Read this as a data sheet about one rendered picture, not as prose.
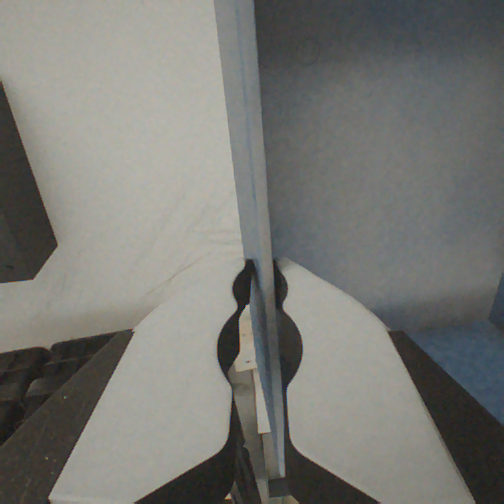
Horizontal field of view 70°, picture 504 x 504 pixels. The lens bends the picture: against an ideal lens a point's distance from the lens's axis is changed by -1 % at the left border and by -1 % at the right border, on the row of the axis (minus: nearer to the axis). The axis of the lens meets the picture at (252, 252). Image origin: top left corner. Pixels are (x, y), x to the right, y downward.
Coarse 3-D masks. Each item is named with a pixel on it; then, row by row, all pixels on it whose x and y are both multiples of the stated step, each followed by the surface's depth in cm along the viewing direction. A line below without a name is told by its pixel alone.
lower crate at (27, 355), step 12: (24, 348) 64; (36, 348) 64; (0, 360) 64; (12, 360) 62; (24, 360) 63; (36, 360) 63; (48, 360) 66; (0, 372) 60; (12, 372) 60; (24, 372) 60; (36, 372) 61; (0, 384) 58; (12, 384) 56; (24, 384) 57; (0, 396) 55; (12, 396) 55; (24, 396) 56
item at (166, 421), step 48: (192, 288) 10; (240, 288) 11; (144, 336) 9; (192, 336) 9; (144, 384) 7; (192, 384) 7; (96, 432) 6; (144, 432) 6; (192, 432) 6; (96, 480) 6; (144, 480) 6; (192, 480) 6
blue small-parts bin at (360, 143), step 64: (256, 0) 13; (320, 0) 13; (384, 0) 13; (448, 0) 14; (256, 64) 8; (320, 64) 14; (384, 64) 14; (448, 64) 15; (256, 128) 8; (320, 128) 15; (384, 128) 16; (448, 128) 16; (256, 192) 9; (320, 192) 17; (384, 192) 17; (448, 192) 18; (256, 256) 11; (320, 256) 18; (384, 256) 19; (448, 256) 20; (256, 320) 15; (384, 320) 21; (448, 320) 22
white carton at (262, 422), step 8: (256, 368) 69; (256, 376) 68; (256, 384) 66; (256, 392) 65; (256, 400) 66; (256, 408) 67; (264, 408) 67; (256, 416) 70; (264, 416) 68; (264, 424) 69; (264, 432) 71
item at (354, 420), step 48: (288, 288) 10; (336, 288) 10; (288, 336) 9; (336, 336) 8; (384, 336) 8; (288, 384) 7; (336, 384) 7; (384, 384) 7; (288, 432) 6; (336, 432) 6; (384, 432) 6; (432, 432) 6; (288, 480) 7; (336, 480) 6; (384, 480) 6; (432, 480) 6
